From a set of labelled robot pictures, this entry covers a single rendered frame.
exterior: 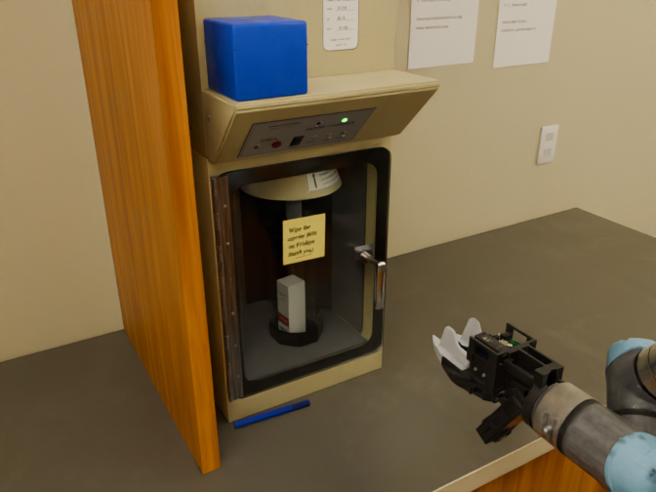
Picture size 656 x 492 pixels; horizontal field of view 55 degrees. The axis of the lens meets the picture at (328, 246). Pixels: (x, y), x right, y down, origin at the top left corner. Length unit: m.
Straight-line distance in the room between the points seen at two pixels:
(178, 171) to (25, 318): 0.70
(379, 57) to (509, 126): 0.92
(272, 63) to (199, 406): 0.50
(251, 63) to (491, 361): 0.48
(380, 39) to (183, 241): 0.43
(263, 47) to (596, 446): 0.59
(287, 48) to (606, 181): 1.66
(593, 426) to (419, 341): 0.63
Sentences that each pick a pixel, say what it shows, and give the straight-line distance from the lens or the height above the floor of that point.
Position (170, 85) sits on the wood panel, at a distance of 0.78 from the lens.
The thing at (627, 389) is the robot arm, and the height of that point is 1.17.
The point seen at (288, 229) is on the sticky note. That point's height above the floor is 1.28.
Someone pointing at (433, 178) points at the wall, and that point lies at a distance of 1.74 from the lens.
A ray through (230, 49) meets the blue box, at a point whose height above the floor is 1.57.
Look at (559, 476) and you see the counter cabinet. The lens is 1.35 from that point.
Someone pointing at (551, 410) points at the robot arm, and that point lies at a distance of 0.81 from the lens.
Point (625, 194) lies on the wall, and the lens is 2.43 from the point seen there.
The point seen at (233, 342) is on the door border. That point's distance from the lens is 1.04.
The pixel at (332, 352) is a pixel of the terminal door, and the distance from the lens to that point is 1.15.
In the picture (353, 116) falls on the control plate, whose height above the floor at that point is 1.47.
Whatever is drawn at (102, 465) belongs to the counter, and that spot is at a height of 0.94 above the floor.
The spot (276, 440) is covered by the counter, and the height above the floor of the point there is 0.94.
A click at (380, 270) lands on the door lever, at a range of 1.06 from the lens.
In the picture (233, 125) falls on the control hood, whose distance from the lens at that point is 0.81.
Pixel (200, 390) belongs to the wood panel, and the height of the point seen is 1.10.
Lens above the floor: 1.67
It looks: 25 degrees down
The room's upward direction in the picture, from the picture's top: straight up
